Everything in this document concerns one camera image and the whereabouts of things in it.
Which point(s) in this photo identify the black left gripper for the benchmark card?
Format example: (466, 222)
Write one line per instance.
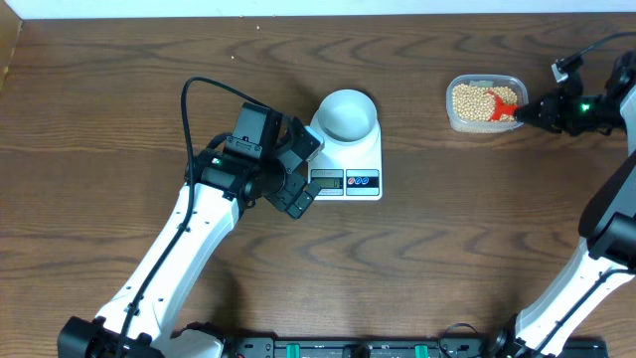
(283, 198)

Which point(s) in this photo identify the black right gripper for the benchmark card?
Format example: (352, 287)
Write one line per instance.
(551, 118)

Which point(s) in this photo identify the red plastic scoop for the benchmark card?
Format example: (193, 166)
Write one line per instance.
(502, 110)

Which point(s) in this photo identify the white digital kitchen scale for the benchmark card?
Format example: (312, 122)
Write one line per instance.
(348, 171)

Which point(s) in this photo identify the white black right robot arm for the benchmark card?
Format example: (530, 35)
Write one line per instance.
(605, 256)

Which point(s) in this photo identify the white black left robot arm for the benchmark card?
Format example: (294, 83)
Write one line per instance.
(222, 181)

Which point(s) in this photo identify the grey plastic bowl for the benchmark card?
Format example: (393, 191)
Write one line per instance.
(347, 115)

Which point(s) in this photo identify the clear container of soybeans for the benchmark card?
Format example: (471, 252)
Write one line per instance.
(469, 107)

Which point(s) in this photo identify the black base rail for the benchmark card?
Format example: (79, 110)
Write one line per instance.
(457, 341)

